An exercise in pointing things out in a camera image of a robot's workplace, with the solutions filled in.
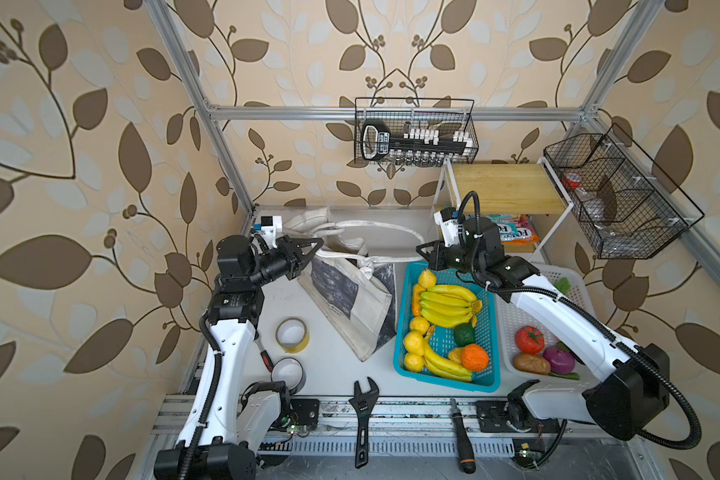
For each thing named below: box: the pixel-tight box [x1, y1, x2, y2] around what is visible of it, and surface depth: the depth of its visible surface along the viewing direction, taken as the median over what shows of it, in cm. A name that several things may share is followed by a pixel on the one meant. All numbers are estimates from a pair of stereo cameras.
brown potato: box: [514, 352, 551, 375], surface depth 79 cm
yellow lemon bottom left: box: [404, 353, 427, 373], surface depth 80 cm
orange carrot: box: [554, 277, 571, 295], surface depth 93 cm
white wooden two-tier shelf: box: [431, 157, 575, 263], surface depth 83 cm
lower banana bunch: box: [423, 342, 472, 382], surface depth 79 cm
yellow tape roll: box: [276, 317, 310, 354], surface depth 87 cm
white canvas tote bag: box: [282, 208, 426, 362], surface depth 76 cm
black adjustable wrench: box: [349, 377, 379, 469], surface depth 76 cm
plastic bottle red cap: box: [562, 172, 607, 220], surface depth 80 cm
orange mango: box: [412, 284, 427, 317], surface depth 92 cm
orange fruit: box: [462, 344, 489, 372], surface depth 76 cm
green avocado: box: [454, 322, 476, 347], surface depth 84 cm
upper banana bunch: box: [420, 284, 483, 328], surface depth 91 cm
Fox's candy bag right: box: [486, 214, 541, 244], surface depth 91 cm
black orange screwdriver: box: [450, 398, 476, 474], surface depth 71 cm
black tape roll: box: [270, 357, 307, 395], surface depth 82 cm
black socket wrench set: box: [360, 118, 473, 167], surface depth 86 cm
